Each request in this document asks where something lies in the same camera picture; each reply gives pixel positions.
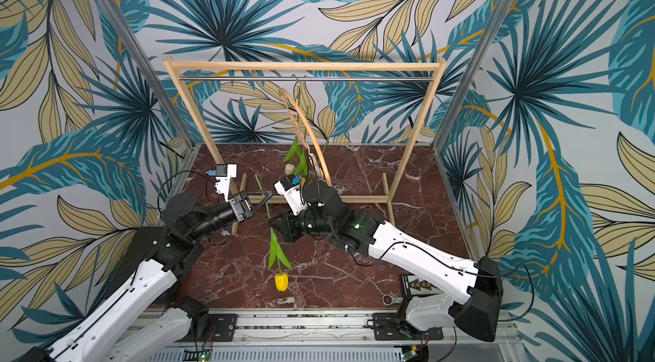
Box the white tulip flower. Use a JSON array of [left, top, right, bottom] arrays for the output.
[[283, 138, 304, 175]]

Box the silver wrench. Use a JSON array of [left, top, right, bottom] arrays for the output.
[[382, 294, 404, 307]]

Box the tan wavy clothes hanger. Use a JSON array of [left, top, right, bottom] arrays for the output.
[[278, 88, 333, 186]]

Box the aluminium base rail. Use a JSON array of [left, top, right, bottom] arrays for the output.
[[107, 308, 528, 361]]

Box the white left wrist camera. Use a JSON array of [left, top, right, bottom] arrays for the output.
[[206, 164, 237, 202]]

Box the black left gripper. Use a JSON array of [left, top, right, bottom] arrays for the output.
[[188, 190, 274, 242]]

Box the metal rack hanging rod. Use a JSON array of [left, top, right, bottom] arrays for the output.
[[178, 76, 433, 82]]

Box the wooden clothes rack frame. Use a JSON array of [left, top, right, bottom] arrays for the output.
[[163, 56, 447, 222]]

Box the yellow orange tulip flower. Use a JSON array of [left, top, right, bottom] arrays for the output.
[[293, 151, 309, 178]]

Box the black electronics board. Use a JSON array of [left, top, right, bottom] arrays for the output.
[[400, 273, 443, 298]]

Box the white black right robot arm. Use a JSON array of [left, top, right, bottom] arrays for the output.
[[270, 175, 503, 343]]

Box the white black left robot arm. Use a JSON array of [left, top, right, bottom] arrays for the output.
[[20, 191, 272, 361]]

